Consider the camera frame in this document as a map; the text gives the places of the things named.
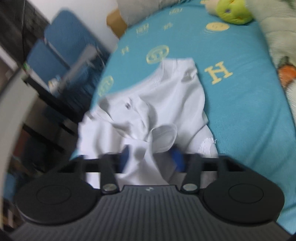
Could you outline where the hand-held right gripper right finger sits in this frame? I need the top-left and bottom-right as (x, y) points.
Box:
(171, 149), (246, 194)

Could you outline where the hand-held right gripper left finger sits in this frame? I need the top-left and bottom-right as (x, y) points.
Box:
(58, 146), (130, 194)

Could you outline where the white t-shirt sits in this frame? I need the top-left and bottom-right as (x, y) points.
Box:
(77, 58), (219, 186)

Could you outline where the bed with teal printed sheet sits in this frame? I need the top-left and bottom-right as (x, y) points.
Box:
(89, 0), (296, 234)

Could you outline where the grey cloth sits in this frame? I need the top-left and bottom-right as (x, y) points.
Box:
(57, 45), (98, 93)

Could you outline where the white desk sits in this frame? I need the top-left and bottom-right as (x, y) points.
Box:
(0, 69), (39, 188)

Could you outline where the blue covered chair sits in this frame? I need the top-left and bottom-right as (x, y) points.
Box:
(44, 9), (112, 93)
(25, 39), (71, 94)

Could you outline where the mustard yellow cushion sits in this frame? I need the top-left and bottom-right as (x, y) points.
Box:
(106, 9), (128, 39)

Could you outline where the green lion print blanket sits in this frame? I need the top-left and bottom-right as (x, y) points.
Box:
(253, 0), (296, 122)

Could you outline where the grey pillow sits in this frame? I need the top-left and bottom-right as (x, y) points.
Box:
(116, 0), (195, 25)

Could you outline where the green plush toy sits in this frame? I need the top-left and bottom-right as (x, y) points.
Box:
(205, 0), (254, 25)

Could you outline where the dark barred window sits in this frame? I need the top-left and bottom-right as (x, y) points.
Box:
(0, 0), (51, 61)

